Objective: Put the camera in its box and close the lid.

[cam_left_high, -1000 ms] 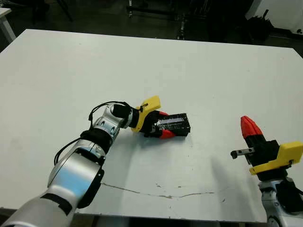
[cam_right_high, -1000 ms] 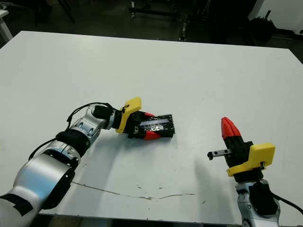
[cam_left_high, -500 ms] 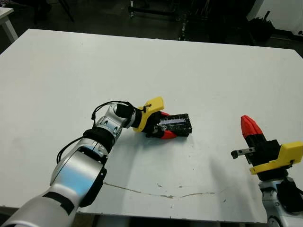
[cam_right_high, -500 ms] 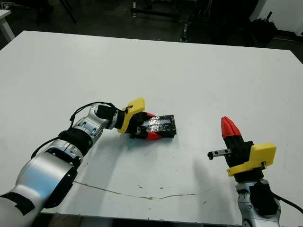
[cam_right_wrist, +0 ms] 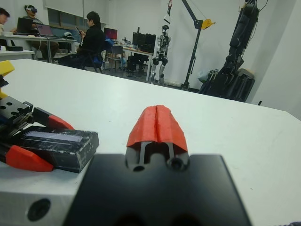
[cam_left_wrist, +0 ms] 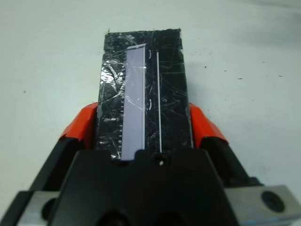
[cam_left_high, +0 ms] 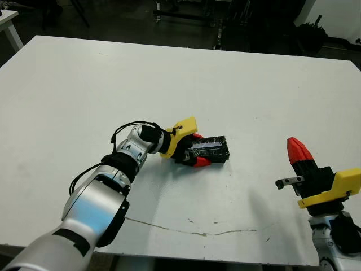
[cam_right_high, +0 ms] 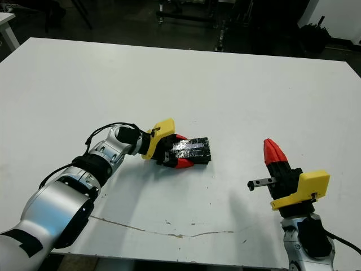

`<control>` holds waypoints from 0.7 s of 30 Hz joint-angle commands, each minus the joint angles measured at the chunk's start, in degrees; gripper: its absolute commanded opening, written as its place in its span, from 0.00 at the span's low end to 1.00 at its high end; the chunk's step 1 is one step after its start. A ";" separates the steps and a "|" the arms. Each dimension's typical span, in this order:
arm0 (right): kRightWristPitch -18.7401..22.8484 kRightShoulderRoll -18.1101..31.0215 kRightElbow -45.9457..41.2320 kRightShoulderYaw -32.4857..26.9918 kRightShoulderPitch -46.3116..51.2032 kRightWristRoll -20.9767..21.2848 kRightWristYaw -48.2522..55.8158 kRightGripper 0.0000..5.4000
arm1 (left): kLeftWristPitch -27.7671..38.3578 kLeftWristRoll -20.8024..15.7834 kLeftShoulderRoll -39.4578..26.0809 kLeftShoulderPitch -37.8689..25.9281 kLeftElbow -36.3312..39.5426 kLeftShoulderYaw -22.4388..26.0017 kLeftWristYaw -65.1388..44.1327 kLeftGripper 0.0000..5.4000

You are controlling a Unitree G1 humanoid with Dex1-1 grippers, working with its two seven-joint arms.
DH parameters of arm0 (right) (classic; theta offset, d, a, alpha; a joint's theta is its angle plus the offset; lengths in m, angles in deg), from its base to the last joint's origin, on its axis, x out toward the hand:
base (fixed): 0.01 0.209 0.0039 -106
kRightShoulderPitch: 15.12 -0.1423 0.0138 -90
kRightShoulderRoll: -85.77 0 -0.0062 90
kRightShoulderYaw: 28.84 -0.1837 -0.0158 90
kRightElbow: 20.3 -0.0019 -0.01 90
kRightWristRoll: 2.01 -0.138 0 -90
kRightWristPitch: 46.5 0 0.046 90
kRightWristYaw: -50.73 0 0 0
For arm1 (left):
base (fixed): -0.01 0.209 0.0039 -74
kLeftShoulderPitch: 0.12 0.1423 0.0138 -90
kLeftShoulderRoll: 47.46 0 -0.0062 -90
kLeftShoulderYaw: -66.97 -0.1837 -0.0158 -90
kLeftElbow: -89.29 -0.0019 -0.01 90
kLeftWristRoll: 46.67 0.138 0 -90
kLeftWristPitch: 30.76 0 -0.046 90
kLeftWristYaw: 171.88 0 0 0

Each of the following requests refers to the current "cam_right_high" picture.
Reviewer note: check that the shiny metal post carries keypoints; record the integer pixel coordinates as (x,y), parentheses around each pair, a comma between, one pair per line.
(220,39)

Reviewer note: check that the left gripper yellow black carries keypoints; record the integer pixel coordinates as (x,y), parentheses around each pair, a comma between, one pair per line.
(160,130)

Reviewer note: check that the white side desk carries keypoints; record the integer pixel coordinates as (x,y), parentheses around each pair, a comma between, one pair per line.
(7,28)

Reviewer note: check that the black slanted stand leg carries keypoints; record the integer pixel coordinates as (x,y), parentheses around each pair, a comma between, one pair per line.
(83,15)

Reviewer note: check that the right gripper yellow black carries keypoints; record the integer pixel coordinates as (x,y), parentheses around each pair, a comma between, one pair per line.
(313,183)

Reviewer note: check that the black wheeled frame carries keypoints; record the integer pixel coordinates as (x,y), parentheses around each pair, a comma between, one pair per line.
(186,17)

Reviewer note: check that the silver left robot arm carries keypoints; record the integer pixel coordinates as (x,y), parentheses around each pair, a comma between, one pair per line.
(50,203)

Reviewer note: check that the shiny black box lid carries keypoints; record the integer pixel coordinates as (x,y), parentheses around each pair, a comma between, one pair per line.
(194,148)

